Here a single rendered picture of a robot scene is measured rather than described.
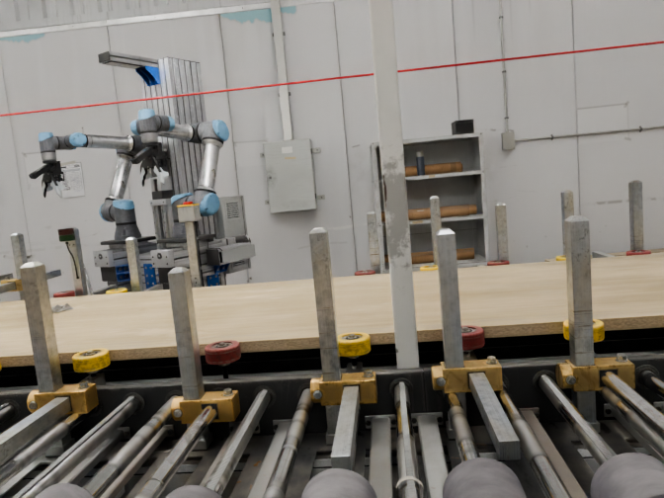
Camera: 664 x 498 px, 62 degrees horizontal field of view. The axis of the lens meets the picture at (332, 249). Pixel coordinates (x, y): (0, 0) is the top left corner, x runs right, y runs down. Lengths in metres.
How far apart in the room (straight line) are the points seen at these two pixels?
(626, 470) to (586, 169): 4.59
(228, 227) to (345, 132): 1.95
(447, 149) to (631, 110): 1.60
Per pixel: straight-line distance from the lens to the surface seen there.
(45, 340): 1.34
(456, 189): 5.01
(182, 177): 3.26
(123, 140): 3.46
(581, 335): 1.18
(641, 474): 0.84
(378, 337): 1.29
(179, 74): 3.39
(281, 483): 0.90
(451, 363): 1.15
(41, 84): 5.75
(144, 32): 5.43
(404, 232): 1.20
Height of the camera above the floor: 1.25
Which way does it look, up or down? 7 degrees down
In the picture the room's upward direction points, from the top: 5 degrees counter-clockwise
